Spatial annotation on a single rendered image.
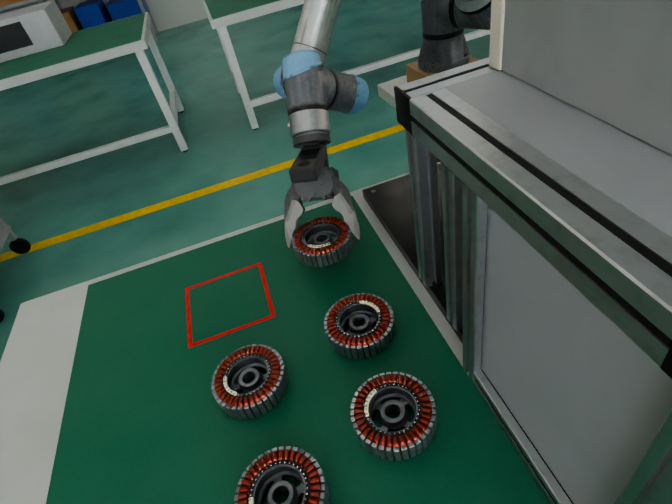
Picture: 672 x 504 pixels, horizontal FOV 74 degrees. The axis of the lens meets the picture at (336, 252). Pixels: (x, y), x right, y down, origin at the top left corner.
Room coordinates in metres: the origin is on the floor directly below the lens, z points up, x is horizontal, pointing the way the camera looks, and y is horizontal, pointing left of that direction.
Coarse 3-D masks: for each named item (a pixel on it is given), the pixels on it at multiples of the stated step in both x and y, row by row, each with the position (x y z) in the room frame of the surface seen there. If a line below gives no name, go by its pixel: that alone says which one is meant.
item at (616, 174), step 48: (432, 96) 0.47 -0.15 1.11; (480, 96) 0.44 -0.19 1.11; (528, 96) 0.41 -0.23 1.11; (432, 144) 0.42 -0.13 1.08; (480, 144) 0.35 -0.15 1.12; (528, 144) 0.33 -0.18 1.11; (576, 144) 0.31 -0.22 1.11; (624, 144) 0.29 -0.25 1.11; (480, 192) 0.32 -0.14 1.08; (528, 192) 0.26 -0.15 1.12; (576, 192) 0.25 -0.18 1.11; (624, 192) 0.24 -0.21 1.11; (528, 240) 0.25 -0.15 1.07; (576, 240) 0.21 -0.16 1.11; (624, 240) 0.19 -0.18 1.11; (624, 288) 0.16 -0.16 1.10
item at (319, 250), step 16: (304, 224) 0.69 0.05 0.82; (320, 224) 0.68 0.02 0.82; (336, 224) 0.67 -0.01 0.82; (304, 240) 0.65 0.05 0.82; (320, 240) 0.66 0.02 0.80; (336, 240) 0.62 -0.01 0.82; (352, 240) 0.64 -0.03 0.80; (304, 256) 0.61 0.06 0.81; (320, 256) 0.60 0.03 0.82; (336, 256) 0.60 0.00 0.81
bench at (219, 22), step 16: (208, 0) 3.67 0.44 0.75; (224, 0) 3.53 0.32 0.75; (240, 0) 3.39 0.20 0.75; (256, 0) 3.26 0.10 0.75; (272, 0) 3.14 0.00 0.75; (288, 0) 3.09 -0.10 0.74; (208, 16) 3.16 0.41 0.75; (224, 16) 3.04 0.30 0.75; (240, 16) 3.05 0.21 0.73; (256, 16) 3.06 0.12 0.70; (224, 32) 3.07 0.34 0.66; (480, 32) 3.31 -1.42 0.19; (224, 48) 3.84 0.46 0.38; (368, 64) 3.22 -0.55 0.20; (384, 64) 3.21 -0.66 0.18; (240, 80) 3.07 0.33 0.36; (272, 96) 3.09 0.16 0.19; (256, 128) 3.07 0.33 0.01
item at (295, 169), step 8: (304, 152) 0.73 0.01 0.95; (312, 152) 0.72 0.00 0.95; (320, 152) 0.71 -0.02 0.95; (296, 160) 0.70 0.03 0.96; (304, 160) 0.68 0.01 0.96; (312, 160) 0.68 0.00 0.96; (320, 160) 0.69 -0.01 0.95; (296, 168) 0.66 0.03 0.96; (304, 168) 0.65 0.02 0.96; (312, 168) 0.65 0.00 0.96; (320, 168) 0.68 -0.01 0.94; (296, 176) 0.65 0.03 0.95; (304, 176) 0.65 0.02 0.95; (312, 176) 0.65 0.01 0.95
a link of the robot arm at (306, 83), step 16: (288, 64) 0.84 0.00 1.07; (304, 64) 0.83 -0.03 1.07; (320, 64) 0.84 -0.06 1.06; (288, 80) 0.83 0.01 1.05; (304, 80) 0.81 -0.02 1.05; (320, 80) 0.82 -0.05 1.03; (288, 96) 0.82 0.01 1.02; (304, 96) 0.79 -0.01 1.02; (320, 96) 0.80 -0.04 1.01; (288, 112) 0.81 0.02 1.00
